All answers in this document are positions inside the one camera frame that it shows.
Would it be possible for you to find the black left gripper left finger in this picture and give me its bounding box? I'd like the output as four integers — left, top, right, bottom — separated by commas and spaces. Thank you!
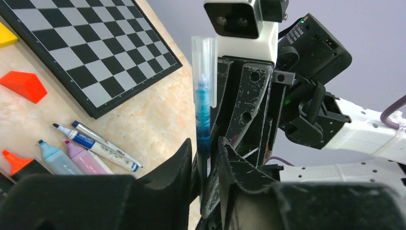
0, 138, 192, 230

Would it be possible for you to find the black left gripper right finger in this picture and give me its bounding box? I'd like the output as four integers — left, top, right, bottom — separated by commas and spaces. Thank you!
218, 137, 406, 230

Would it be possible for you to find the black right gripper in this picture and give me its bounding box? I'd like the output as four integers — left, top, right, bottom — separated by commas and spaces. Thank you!
211, 57, 294, 167

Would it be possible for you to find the clear blue pen cap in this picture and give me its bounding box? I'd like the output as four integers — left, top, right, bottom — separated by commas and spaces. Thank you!
192, 36, 218, 108

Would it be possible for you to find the blue thin pen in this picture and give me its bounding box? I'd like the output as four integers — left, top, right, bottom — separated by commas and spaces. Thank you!
193, 73, 211, 203

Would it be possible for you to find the pink pastel highlighter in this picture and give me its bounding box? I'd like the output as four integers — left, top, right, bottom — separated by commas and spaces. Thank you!
65, 140, 114, 175

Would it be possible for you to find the blue white marker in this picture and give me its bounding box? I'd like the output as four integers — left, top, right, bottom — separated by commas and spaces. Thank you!
53, 123, 142, 172

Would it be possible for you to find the light blue highlighter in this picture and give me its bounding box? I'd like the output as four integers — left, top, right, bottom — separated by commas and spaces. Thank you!
38, 139, 83, 175

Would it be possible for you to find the orange black highlighter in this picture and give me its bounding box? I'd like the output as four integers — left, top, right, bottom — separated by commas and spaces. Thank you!
2, 149, 51, 182

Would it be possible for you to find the pink black highlighter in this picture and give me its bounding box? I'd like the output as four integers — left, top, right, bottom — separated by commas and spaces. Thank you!
0, 173, 15, 200

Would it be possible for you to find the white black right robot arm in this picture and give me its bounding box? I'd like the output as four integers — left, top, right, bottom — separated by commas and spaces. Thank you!
218, 14, 406, 193

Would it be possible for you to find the black grey chessboard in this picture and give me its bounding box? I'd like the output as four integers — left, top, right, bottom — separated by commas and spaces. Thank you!
0, 0, 182, 119

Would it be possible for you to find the orange red block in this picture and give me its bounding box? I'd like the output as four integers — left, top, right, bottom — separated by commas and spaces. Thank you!
0, 71, 47, 104

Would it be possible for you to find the yellow block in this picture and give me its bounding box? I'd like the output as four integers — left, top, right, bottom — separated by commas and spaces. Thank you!
0, 23, 18, 48

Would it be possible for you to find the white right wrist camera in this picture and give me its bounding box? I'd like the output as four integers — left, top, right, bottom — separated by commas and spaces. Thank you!
203, 0, 289, 64

